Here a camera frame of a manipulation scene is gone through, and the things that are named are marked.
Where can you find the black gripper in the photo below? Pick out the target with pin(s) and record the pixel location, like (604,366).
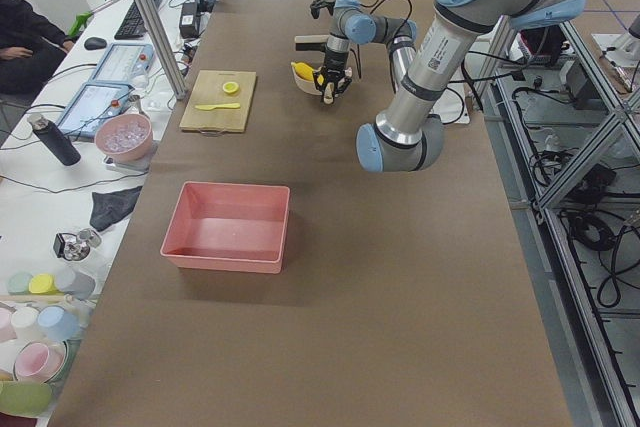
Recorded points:
(332,65)
(330,8)

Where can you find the beige plastic dustpan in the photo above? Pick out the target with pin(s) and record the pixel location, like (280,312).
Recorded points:
(309,88)

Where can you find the yellow toy corn cob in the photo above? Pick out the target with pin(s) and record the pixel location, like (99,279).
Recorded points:
(307,72)

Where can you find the beige hand brush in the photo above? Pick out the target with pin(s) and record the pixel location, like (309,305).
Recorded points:
(315,43)

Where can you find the pink plastic bin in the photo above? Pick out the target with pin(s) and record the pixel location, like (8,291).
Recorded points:
(228,227)

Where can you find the yellow lemon slices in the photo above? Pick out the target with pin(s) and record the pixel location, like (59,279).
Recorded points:
(230,87)

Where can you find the yellow plastic knife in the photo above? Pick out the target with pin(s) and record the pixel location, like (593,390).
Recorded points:
(218,106)

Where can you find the wooden cutting board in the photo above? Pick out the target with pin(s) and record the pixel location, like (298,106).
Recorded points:
(207,89)

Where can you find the black power adapter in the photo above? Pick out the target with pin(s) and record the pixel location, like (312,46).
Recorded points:
(189,21)

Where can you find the black keyboard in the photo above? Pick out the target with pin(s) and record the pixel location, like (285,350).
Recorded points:
(132,26)

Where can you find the blue teach pendant upper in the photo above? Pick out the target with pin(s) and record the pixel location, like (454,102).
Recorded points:
(120,59)

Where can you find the blue teach pendant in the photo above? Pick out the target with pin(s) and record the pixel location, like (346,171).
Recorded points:
(120,59)
(93,105)

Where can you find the pink bowl with ice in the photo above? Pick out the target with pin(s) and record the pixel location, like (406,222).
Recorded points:
(125,138)

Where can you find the black computer mouse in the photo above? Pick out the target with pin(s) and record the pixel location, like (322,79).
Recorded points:
(95,43)

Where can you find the blue teach pendant lower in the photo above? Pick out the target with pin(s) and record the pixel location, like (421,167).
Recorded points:
(93,105)

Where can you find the dark grey cloth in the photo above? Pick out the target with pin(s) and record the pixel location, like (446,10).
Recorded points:
(112,207)

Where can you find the seated person in black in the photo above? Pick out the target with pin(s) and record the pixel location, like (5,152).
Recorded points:
(32,48)

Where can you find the black water bottle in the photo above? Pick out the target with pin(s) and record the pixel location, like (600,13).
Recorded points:
(54,140)

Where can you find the grey plastic cup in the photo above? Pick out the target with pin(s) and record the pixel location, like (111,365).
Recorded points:
(74,283)

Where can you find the yellow plastic cup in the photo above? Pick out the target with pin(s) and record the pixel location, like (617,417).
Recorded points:
(42,284)

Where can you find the blue plastic cup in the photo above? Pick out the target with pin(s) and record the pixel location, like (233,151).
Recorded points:
(58,324)

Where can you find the pink plastic cup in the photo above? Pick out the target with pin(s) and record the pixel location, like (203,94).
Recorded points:
(39,361)

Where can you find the green plastic bowl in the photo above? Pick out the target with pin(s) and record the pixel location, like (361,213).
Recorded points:
(25,399)

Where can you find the aluminium frame post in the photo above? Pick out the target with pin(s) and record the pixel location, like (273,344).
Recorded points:
(162,47)

